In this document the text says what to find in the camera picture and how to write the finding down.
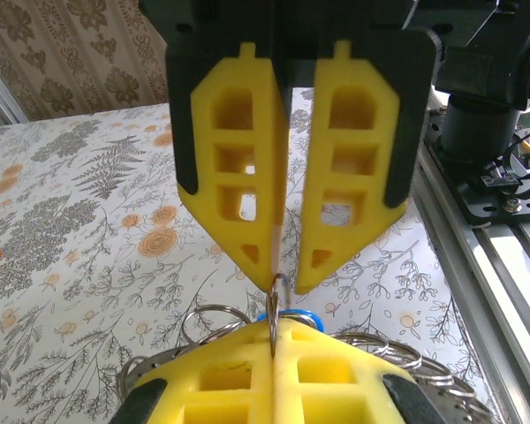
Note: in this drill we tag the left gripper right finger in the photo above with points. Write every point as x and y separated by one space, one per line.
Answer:
335 397

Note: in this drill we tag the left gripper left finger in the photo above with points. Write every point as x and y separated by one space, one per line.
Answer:
229 397

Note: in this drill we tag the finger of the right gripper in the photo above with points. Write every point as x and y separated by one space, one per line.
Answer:
384 132
203 132

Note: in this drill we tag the blue key tag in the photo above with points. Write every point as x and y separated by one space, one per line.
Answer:
311 317

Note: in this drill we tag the metal disc with split rings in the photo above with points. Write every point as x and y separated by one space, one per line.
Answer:
457 408

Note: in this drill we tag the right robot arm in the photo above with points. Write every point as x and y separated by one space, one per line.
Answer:
477 128

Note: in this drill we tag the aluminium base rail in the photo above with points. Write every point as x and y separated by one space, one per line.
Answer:
490 282

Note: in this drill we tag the aluminium frame post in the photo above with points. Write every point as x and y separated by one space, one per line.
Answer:
0 97

